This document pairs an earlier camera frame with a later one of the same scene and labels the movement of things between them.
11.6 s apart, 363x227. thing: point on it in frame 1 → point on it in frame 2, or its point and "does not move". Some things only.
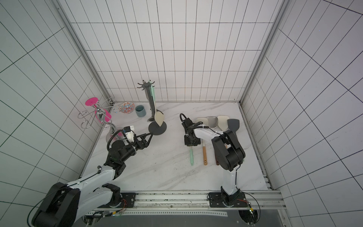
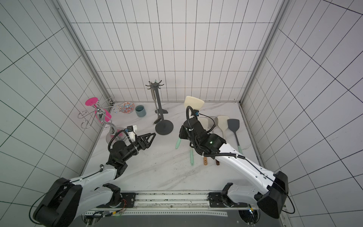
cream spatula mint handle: x=191 y=157 does not move
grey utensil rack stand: x=154 y=128 → x=163 y=127
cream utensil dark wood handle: x=212 y=122 does not move
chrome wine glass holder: x=100 y=113 does not move
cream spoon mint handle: x=159 y=116 → x=195 y=102
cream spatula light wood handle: x=222 y=122 does not move
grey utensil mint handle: x=151 y=119 → x=158 y=119
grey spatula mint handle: x=233 y=125 does not move
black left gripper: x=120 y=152 does not move
